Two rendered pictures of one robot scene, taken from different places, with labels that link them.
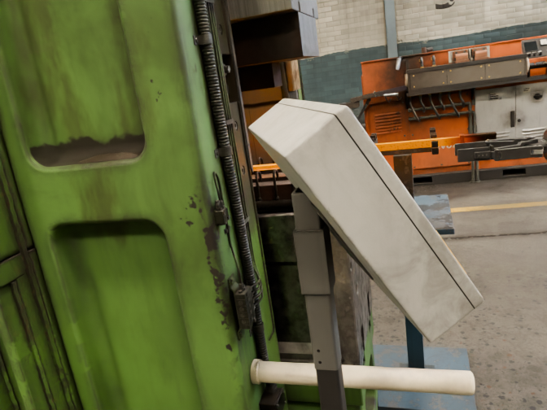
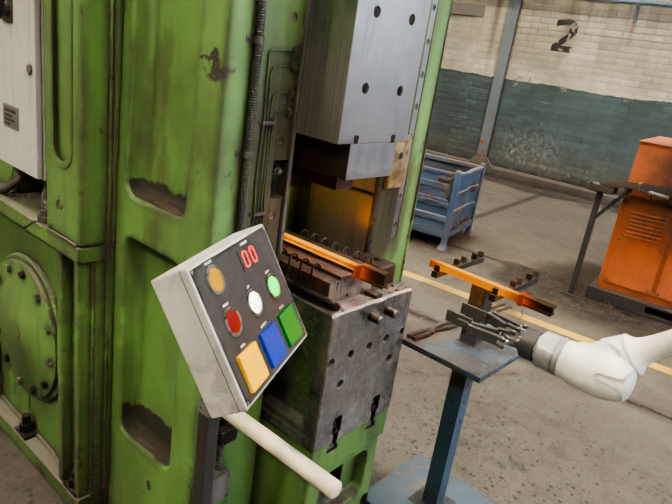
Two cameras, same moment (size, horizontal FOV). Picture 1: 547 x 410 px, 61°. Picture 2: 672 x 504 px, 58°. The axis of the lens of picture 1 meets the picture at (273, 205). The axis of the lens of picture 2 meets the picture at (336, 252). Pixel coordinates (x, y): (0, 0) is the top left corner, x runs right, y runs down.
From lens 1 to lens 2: 0.83 m
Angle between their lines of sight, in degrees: 20
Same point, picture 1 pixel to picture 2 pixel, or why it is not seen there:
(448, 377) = (319, 476)
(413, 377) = (300, 463)
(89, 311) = (137, 303)
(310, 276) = not seen: hidden behind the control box
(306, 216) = not seen: hidden behind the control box
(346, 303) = (317, 390)
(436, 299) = (218, 395)
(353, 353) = (312, 433)
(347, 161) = (181, 297)
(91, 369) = (124, 344)
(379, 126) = (632, 227)
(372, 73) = (649, 159)
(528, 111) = not seen: outside the picture
